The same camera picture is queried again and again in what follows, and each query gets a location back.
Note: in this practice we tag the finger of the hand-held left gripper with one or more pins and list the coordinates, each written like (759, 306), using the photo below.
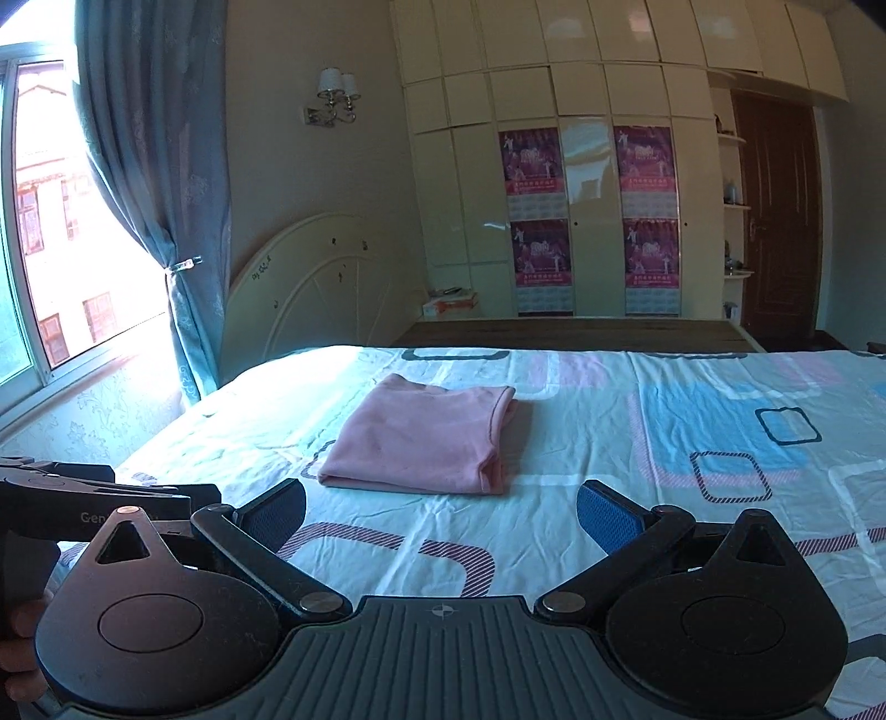
(204, 500)

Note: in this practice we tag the double wall lamp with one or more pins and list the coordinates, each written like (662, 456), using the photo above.
(336, 93)

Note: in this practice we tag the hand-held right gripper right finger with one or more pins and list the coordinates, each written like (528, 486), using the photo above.
(609, 518)

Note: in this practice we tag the pink wall poster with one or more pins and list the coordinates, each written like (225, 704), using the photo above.
(651, 266)
(530, 173)
(644, 172)
(543, 266)

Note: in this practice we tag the pink sweater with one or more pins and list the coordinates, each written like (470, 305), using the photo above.
(422, 436)

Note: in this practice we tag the patterned bed sheet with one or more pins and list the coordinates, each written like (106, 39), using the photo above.
(623, 443)

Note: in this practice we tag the blue patterned curtain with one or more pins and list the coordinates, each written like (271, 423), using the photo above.
(166, 138)

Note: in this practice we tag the cardboard box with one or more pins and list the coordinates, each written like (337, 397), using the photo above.
(450, 303)

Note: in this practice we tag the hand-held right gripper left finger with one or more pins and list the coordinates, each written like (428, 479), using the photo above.
(277, 514)

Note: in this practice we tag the window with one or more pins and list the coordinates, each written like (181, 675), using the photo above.
(76, 228)

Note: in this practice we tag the curtain tieback clip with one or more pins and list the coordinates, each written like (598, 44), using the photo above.
(183, 264)

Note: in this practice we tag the person's left hand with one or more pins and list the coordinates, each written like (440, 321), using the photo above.
(17, 658)

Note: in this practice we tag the cream round headboard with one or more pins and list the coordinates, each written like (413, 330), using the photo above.
(304, 291)

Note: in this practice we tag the brown wooden door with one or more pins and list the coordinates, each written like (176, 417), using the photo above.
(779, 214)

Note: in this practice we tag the wooden bed platform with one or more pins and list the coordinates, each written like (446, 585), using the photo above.
(567, 336)

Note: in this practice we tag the small blue vase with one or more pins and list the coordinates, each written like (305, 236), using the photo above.
(731, 192)

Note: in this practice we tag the cream corner shelf unit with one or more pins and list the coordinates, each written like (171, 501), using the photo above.
(732, 208)

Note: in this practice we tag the cream glossy wardrobe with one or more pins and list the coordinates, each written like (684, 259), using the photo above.
(471, 208)

